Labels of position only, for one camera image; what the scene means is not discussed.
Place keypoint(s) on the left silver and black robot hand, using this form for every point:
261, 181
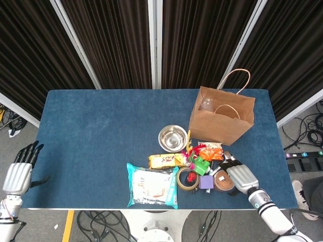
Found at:
19, 176

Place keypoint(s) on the right silver and black robot hand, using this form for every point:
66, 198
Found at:
243, 177

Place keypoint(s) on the rubber bands plastic tub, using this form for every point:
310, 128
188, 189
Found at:
222, 184

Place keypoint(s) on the purple foam block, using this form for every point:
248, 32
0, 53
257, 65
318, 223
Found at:
206, 182

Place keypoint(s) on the green toy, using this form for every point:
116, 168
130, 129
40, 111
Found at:
202, 167

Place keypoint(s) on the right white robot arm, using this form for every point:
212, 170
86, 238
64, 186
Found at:
272, 216

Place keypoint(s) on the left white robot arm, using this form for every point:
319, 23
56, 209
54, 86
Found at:
7, 229

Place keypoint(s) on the orange snack packet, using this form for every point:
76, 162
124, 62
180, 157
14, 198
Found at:
212, 153

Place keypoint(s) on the brown paper shopping bag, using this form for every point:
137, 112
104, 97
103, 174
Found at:
217, 128

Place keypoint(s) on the white paper scrap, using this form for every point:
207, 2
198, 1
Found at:
13, 133

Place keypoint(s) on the black bottle with red cap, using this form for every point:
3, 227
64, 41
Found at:
193, 176

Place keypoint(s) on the colourful feather shuttlecock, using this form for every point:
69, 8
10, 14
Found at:
191, 154

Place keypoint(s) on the white sneaker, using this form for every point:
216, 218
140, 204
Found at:
301, 199

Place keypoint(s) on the brown tape roll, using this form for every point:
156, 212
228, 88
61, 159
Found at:
180, 185

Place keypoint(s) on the person's dark trouser leg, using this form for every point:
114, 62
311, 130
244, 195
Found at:
315, 191

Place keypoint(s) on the blue velvet tablecloth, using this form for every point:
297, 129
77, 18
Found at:
88, 138

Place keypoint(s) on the stainless steel bowl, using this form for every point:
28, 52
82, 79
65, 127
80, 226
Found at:
172, 138

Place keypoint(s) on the gold biscuit pack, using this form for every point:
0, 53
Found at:
164, 161

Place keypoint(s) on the teal instant noodle packet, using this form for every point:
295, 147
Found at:
151, 186

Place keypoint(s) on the dark pleated curtain panel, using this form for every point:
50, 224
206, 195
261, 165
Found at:
113, 37
196, 37
290, 50
30, 50

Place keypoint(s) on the white partition frame post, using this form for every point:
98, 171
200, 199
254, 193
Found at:
300, 109
240, 45
17, 111
154, 45
77, 48

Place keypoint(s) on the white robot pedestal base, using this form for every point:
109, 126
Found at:
156, 227

